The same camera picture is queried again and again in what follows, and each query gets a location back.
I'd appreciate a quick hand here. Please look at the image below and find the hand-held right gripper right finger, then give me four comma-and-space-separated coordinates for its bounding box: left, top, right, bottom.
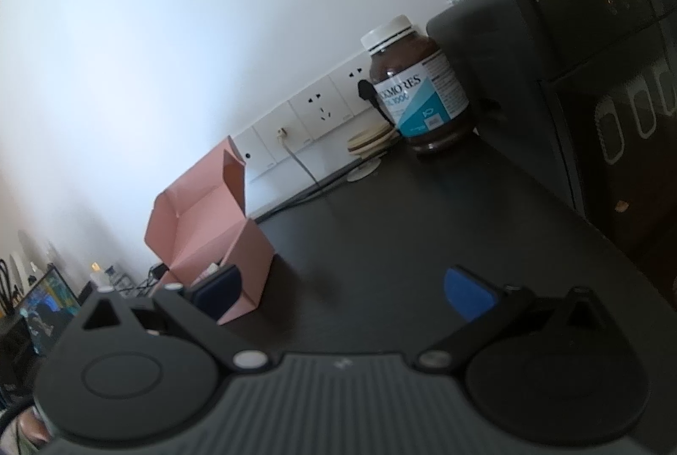
415, 266, 608, 374

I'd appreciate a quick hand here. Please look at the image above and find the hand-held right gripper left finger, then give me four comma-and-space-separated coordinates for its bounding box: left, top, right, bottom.
79, 265, 268, 375

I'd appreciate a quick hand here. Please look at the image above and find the pink cardboard box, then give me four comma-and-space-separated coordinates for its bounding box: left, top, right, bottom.
144, 136, 276, 325

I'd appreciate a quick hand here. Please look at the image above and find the black desktop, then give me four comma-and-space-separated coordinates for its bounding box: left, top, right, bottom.
121, 127, 677, 371

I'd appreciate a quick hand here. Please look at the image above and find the white round disc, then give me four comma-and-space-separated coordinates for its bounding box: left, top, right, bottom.
346, 157, 383, 182

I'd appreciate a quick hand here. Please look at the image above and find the laptop screen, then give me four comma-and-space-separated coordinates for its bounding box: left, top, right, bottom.
18, 265, 83, 355

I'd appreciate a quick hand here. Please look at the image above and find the brown supplement bottle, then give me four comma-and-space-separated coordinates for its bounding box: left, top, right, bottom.
361, 15, 471, 154

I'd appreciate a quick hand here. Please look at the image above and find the black power plug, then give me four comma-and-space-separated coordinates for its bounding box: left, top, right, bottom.
358, 80, 395, 122

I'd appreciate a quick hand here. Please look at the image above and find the black countertop appliance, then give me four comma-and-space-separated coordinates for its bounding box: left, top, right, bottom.
426, 0, 677, 287

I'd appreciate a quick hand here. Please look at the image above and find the black power cable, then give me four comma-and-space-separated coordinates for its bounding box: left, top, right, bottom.
256, 153, 382, 223

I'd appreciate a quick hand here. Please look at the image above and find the white charging cable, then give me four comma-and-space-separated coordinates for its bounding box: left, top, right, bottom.
275, 127, 321, 186

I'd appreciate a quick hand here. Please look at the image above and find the white wall socket panel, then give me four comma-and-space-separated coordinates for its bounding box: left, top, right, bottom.
233, 58, 382, 183

